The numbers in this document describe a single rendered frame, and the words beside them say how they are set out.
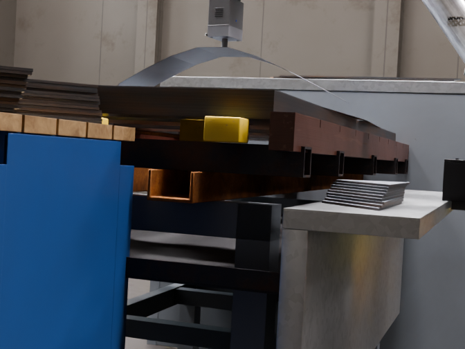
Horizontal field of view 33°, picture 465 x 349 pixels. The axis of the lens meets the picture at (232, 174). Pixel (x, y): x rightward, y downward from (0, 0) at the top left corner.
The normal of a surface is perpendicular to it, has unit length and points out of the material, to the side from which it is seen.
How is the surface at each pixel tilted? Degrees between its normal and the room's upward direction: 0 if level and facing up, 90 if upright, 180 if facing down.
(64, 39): 90
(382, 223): 90
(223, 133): 90
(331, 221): 90
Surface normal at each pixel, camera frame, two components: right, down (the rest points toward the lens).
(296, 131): 0.94, 0.06
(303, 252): -0.33, 0.00
